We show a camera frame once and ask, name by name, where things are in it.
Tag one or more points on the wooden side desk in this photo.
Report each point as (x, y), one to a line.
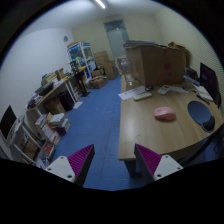
(67, 82)

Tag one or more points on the white notebook on table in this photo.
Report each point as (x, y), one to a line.
(203, 93)

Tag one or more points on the black monitor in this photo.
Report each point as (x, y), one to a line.
(208, 80)
(7, 122)

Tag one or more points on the large cardboard box on table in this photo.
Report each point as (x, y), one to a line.
(155, 64)

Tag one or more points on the white remote control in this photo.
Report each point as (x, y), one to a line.
(142, 96)

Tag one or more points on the dark blue mouse pad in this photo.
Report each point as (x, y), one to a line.
(201, 115)

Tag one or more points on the stack of books on floor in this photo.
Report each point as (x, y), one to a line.
(60, 123)

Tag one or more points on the white calculator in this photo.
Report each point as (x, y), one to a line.
(164, 90)

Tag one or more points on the white shelf unit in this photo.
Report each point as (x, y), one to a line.
(27, 146)

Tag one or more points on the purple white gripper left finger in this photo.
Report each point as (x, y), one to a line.
(75, 167)

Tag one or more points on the clear water bottle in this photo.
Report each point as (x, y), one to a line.
(127, 71)

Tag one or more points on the ceiling light tube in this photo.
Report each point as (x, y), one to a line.
(100, 3)

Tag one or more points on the black monitor left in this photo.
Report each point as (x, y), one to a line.
(7, 122)

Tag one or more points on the open cardboard box on floor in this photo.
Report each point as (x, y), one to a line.
(98, 82)

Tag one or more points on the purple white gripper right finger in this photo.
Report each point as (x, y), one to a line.
(153, 165)

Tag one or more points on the stacked cardboard boxes corner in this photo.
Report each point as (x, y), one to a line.
(102, 60)

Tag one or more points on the white paper sheet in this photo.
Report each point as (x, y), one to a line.
(131, 93)

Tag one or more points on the grey door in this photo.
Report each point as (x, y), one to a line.
(117, 35)

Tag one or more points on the glass display cabinet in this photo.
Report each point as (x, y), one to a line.
(81, 52)

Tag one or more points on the black monitor right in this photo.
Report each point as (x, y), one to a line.
(208, 80)

